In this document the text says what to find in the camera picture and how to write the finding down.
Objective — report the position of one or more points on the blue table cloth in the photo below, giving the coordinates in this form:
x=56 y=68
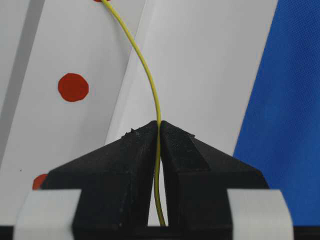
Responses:
x=280 y=132

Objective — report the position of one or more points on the small white marked card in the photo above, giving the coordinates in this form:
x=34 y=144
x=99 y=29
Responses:
x=70 y=58

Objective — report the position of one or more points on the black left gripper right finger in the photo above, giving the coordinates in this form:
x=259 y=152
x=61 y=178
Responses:
x=197 y=177

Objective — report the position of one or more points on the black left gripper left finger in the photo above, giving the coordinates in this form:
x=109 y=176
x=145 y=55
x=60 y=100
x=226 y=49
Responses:
x=115 y=181

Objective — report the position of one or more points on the large white board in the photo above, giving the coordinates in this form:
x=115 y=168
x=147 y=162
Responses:
x=203 y=55

